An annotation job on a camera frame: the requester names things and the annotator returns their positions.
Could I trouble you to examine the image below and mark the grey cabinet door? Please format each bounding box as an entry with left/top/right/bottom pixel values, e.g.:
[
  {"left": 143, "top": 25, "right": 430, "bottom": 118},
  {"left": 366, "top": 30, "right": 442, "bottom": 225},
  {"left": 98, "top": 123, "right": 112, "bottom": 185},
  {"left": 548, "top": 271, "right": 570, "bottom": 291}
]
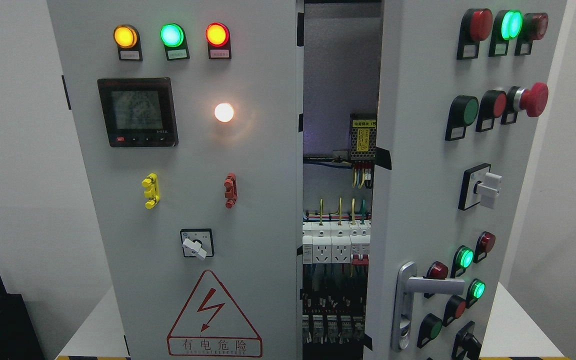
[
  {"left": 47, "top": 0, "right": 301, "bottom": 360},
  {"left": 365, "top": 0, "right": 567, "bottom": 360}
]

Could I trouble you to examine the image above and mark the white socket breaker row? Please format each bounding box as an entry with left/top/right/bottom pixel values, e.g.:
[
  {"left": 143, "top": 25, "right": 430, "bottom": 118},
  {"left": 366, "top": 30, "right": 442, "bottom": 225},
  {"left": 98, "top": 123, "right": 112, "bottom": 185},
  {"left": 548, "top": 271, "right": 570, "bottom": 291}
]
[{"left": 302, "top": 219, "right": 371, "bottom": 265}]

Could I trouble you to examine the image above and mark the metal mesh power supply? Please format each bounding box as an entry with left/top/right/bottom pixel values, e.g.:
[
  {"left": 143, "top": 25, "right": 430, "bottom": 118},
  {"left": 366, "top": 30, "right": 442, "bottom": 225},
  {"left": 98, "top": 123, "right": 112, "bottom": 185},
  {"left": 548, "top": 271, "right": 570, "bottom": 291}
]
[{"left": 349, "top": 112, "right": 377, "bottom": 162}]

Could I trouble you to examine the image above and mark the white glowing indicator lamp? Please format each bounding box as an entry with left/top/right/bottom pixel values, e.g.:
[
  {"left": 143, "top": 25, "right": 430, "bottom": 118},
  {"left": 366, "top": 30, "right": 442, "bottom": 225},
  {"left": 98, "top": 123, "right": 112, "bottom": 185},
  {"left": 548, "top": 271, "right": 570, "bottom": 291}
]
[{"left": 214, "top": 102, "right": 234, "bottom": 123}]

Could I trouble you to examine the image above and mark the relay terminal row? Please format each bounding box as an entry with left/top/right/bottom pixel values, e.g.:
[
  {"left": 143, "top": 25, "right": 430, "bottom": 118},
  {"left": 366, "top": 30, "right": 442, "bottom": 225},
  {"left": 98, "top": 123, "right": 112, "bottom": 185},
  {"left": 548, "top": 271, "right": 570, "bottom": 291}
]
[{"left": 299, "top": 289, "right": 366, "bottom": 346}]

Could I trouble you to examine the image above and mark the red indicator lamp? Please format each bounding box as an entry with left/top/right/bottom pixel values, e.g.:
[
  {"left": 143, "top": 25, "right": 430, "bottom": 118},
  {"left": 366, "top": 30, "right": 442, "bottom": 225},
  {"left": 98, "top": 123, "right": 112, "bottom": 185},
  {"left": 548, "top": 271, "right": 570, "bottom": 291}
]
[{"left": 205, "top": 22, "right": 232, "bottom": 60}]

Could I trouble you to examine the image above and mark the black digital power meter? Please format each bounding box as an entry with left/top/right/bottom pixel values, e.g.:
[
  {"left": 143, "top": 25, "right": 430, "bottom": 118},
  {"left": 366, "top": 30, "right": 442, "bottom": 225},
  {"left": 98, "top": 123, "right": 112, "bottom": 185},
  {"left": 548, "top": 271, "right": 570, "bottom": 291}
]
[{"left": 97, "top": 77, "right": 179, "bottom": 148}]

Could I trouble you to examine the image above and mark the red electric warning sticker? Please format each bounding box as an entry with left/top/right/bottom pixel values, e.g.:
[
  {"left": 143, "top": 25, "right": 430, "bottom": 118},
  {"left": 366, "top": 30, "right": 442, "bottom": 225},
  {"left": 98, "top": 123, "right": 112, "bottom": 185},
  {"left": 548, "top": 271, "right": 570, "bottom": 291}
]
[{"left": 167, "top": 269, "right": 263, "bottom": 358}]

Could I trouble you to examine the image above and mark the green indicator lamp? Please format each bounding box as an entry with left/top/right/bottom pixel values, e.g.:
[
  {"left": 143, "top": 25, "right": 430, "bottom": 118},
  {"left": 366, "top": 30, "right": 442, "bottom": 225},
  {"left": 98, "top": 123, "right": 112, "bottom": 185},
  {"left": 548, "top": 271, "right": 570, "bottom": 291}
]
[{"left": 159, "top": 23, "right": 190, "bottom": 61}]

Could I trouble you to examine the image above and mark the yellow indicator lamp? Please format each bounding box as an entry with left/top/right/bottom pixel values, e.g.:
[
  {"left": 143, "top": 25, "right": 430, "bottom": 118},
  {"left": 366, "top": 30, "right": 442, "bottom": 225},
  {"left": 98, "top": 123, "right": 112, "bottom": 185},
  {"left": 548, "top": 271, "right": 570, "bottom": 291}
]
[{"left": 113, "top": 23, "right": 143, "bottom": 62}]

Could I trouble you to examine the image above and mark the red emergency stop button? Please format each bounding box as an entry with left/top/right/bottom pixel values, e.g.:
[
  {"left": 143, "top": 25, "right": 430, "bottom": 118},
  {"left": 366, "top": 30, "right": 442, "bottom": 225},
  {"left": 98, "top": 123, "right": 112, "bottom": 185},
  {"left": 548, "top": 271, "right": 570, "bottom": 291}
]
[{"left": 500, "top": 82, "right": 549, "bottom": 125}]

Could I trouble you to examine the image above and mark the black equipment at left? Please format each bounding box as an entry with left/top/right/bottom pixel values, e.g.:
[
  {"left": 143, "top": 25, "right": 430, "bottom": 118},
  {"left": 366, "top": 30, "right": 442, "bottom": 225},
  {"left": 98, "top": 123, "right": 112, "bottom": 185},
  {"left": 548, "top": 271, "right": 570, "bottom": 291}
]
[{"left": 0, "top": 274, "right": 45, "bottom": 360}]

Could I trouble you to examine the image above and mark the red terminal post block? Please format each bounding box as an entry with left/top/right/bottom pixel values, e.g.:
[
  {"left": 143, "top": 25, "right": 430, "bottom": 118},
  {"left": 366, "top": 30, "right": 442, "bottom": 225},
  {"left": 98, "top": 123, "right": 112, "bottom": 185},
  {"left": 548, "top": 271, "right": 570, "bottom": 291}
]
[{"left": 223, "top": 172, "right": 238, "bottom": 209}]

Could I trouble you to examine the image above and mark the white rotary selector switch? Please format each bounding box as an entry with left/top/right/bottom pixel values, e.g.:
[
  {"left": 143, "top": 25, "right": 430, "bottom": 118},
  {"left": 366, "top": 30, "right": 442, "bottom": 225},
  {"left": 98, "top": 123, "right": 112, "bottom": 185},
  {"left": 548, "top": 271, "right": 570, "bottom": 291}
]
[{"left": 180, "top": 228, "right": 214, "bottom": 260}]

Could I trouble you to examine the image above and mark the yellow terminal post block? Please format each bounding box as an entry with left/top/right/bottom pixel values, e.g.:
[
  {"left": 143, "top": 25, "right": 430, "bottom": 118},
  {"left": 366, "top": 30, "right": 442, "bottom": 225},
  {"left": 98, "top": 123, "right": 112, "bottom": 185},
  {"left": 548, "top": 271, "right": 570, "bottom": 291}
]
[{"left": 141, "top": 172, "right": 161, "bottom": 210}]

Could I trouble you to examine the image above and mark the silver door lever handle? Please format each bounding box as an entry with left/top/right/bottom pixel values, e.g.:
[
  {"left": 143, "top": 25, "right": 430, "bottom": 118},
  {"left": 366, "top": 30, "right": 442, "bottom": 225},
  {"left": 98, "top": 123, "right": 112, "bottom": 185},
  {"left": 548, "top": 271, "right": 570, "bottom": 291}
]
[{"left": 390, "top": 261, "right": 466, "bottom": 353}]

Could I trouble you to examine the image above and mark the white knob selector switch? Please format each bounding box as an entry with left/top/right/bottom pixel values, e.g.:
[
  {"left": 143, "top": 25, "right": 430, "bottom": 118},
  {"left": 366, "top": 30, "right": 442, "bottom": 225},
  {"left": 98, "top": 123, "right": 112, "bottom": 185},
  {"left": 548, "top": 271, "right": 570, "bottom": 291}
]
[{"left": 458, "top": 162, "right": 502, "bottom": 211}]

